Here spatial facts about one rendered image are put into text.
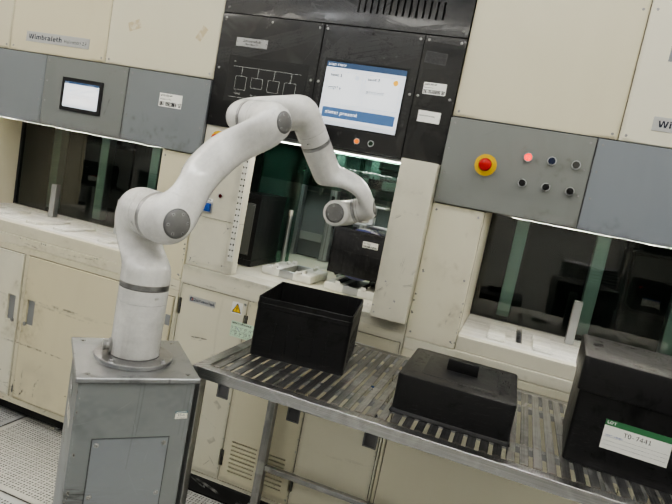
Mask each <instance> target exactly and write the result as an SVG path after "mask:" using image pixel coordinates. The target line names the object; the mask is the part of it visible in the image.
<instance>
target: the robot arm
mask: <svg viewBox="0 0 672 504"><path fill-rule="evenodd" d="M226 122H227V124H228V126H229V127H230V128H228V129H226V130H224V131H222V132H220V133H218V134H216V135H214V136H213V137H211V138H210V139H208V140H207V141H206V142H205V143H204V144H203V145H201V146H200V147H199V148H198V149H197V150H196V151H195V152H194V153H193V154H192V155H191V156H190V157H189V158H188V160H187V161H186V162H185V164H184V166H183V167H182V170H181V173H180V175H179V177H178V179H177V180H176V182H175V183H174V184H173V186H172V187H171V188H169V189H168V190H167V191H165V192H160V191H157V190H154V189H150V188H145V187H137V188H133V189H130V190H128V191H126V192H125V193H124V194H123V195H122V196H121V198H120V199H119V201H118V204H117V207H116V211H115V219H114V222H115V232H116V238H117V242H118V247H119V250H120V255H121V263H122V265H121V273H120V279H119V286H118V293H117V300H116V307H115V314H114V321H113V328H112V334H111V337H110V338H109V340H106V339H105V338H104V339H103V342H102V344H101V345H99V346H97V347H96V348H95V349H94V354H93V356H94V358H95V359H96V360H97V361H98V362H99V363H101V364H103V365H105V366H108V367H111V368H115V369H120V370H127V371H153V370H159V369H162V368H165V367H167V366H169V365H170V364H171V363H172V360H173V355H172V353H171V352H170V351H168V350H167V349H165V348H163V347H161V346H160V345H161V339H162V332H163V326H164V320H165V313H166V307H167V301H168V295H169V288H170V281H171V266H170V263H169V260H168V258H167V255H166V253H165V250H164V247H163V245H172V244H176V243H179V242H180V241H182V240H184V239H185V238H186V237H187V236H188V235H189V234H190V233H191V232H192V230H193V229H194V227H195V226H196V224H197V222H198V220H199V218H200V216H201V214H202V212H203V209H204V207H205V205H206V203H207V201H208V199H209V197H210V195H211V194H212V192H213V191H214V189H215V188H216V187H217V186H218V185H219V184H220V182H221V181H222V180H224V179H225V178H226V177H227V176H228V175H229V174H230V173H231V172H232V171H233V170H234V169H235V168H236V167H238V166H239V165H241V164H242V163H244V162H245V161H247V160H249V159H251V158H253V157H255V156H257V155H259V154H261V153H264V152H266V151H268V150H270V149H272V148H274V147H275V146H277V145H278V144H280V143H281V142H282V141H283V140H284V139H285V138H286V137H287V136H288V134H289V133H290V131H295V133H296V136H297V138H298V141H299V144H300V146H301V149H302V151H303V154H304V156H305V159H306V161H307V163H308V166H309V168H310V171H311V173H312V176H313V178H314V180H315V181H316V183H317V184H319V185H322V186H330V187H337V188H341V189H345V190H347V191H349V192H350V193H352V194H353V195H354V196H355V197H356V198H357V199H351V200H332V201H330V202H328V203H327V204H326V205H325V207H324V209H323V217H324V219H325V221H326V222H327V223H328V224H329V225H331V226H348V225H353V224H355V223H357V222H361V223H368V222H369V220H371V219H373V218H376V212H377V210H376V205H375V201H374V199H373V196H372V193H371V191H370V188H369V187H368V185H367V183H366V182H365V181H364V180H363V179H362V178H361V177H360V176H358V175H357V174H355V173H353V172H351V171H349V170H347V169H344V168H342V167H340V166H339V164H338V161H337V158H336V155H335V153H334V150H333V147H332V144H331V141H330V138H329V135H328V132H327V129H326V127H325V124H324V121H323V118H322V115H321V113H320V110H319V108H318V106H317V105H316V103H315V102H314V101H313V100H312V99H311V98H309V97H307V96H305V95H298V94H294V95H279V96H259V97H249V98H243V99H240V100H237V101H235V102H233V103H232V104H231V105H230V106H229V107H228V109H227V112H226Z"/></svg>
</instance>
